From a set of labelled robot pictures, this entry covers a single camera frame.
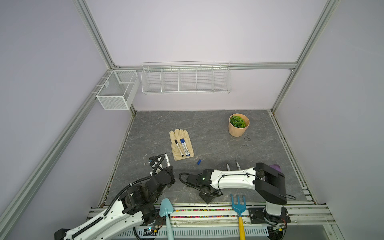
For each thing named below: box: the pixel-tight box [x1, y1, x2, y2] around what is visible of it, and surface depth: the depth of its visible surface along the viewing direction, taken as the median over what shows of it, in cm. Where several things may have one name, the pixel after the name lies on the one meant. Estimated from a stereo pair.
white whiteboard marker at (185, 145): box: [182, 138, 191, 157], surface depth 100 cm
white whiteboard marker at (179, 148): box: [174, 139, 184, 157], surface depth 101 cm
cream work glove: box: [169, 128, 195, 161], surface depth 101 cm
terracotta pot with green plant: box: [228, 113, 250, 138], surface depth 101 cm
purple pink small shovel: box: [269, 164, 283, 173], surface depth 92 cm
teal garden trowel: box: [159, 198, 174, 240], surface depth 75 cm
